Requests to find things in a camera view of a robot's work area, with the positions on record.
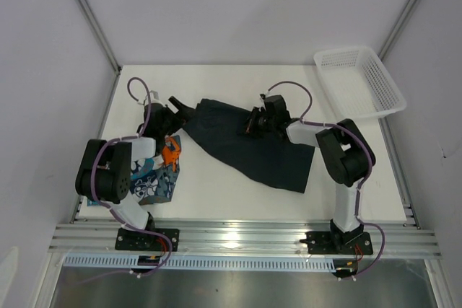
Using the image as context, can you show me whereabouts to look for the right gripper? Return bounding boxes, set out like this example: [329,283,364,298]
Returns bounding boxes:
[235,107,276,139]

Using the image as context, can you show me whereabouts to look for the dark green shorts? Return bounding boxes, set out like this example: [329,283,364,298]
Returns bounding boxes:
[183,99,315,193]

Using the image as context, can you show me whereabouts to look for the colourful patterned shorts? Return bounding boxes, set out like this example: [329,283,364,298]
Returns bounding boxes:
[75,136,181,206]

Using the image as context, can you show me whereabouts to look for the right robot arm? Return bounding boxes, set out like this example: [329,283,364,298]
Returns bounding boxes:
[240,94,376,253]

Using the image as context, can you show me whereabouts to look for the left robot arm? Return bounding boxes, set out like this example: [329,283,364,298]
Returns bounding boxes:
[75,97,195,250]

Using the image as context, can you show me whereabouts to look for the white plastic basket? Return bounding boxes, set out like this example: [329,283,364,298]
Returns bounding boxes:
[313,46,407,120]

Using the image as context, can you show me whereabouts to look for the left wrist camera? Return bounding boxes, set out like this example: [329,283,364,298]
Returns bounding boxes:
[138,90,162,106]

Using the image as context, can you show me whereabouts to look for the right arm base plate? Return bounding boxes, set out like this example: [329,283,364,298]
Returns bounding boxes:
[299,231,373,256]

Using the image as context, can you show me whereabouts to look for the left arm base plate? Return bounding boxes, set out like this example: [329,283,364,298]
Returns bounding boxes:
[115,228,180,252]

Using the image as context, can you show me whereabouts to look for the slotted cable duct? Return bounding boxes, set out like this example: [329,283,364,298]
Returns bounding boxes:
[63,253,335,273]

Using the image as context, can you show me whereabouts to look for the aluminium rail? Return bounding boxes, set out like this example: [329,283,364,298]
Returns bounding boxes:
[48,219,442,259]

